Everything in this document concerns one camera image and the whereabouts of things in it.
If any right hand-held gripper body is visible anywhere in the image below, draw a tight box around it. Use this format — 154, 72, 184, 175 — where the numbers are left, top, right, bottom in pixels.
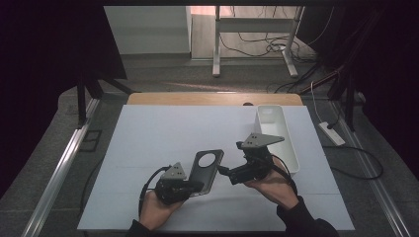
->
227, 132, 286, 186

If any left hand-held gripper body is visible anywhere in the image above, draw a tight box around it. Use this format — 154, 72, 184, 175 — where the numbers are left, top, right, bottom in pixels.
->
154, 161, 201, 205

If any dark grey phone case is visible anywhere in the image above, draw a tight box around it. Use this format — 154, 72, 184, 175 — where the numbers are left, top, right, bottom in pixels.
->
188, 149, 225, 198

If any person's right hand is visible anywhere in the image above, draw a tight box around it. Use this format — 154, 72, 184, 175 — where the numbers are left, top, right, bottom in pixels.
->
243, 157, 299, 211

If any person's left hand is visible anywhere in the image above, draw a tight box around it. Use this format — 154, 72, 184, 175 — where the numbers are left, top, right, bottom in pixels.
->
139, 190, 184, 232

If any white plastic bin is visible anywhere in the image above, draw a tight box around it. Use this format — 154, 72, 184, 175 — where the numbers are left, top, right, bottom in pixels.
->
253, 104, 301, 176

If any white table cover sheet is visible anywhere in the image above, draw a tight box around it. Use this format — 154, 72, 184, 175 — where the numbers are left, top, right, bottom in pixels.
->
76, 104, 356, 232

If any wooden table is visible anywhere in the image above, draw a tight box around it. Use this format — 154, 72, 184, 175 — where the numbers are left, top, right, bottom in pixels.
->
126, 92, 304, 107

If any white power strip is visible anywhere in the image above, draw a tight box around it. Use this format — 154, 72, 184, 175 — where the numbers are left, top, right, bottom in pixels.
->
317, 120, 347, 147

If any black metal stand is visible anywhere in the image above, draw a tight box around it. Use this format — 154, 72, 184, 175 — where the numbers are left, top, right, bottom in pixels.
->
298, 62, 367, 132
76, 69, 141, 128

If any white cabinet panel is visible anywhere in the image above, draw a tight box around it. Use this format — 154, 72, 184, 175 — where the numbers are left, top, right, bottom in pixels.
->
103, 5, 193, 55

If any dark curtain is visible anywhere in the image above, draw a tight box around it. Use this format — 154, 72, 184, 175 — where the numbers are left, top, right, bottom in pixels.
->
0, 0, 128, 199
297, 0, 419, 181

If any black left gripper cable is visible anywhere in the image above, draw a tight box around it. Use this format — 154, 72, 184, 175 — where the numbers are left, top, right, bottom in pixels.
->
137, 165, 173, 218

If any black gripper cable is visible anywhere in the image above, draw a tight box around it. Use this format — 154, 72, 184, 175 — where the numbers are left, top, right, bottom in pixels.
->
270, 154, 299, 196
137, 165, 173, 218

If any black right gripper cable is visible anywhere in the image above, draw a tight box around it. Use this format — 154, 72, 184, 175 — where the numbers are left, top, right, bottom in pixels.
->
270, 154, 299, 196

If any white power cable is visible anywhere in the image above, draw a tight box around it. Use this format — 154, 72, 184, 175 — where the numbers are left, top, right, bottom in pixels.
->
310, 81, 326, 124

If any black square floor bracket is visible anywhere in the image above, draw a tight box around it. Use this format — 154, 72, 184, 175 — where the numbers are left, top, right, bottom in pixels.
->
78, 128, 104, 153

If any tangle of black floor cables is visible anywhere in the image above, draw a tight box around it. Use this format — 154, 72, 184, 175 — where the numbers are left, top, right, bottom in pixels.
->
218, 5, 335, 64

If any metal floor rail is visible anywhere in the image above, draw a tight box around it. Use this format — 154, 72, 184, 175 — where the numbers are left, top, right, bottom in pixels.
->
21, 98, 101, 237
329, 98, 413, 237

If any white metal desk frame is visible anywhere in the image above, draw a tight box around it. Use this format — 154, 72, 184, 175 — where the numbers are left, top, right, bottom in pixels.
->
211, 5, 306, 79

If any black looped floor cable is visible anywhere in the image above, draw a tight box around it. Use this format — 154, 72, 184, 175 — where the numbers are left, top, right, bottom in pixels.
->
321, 143, 385, 181

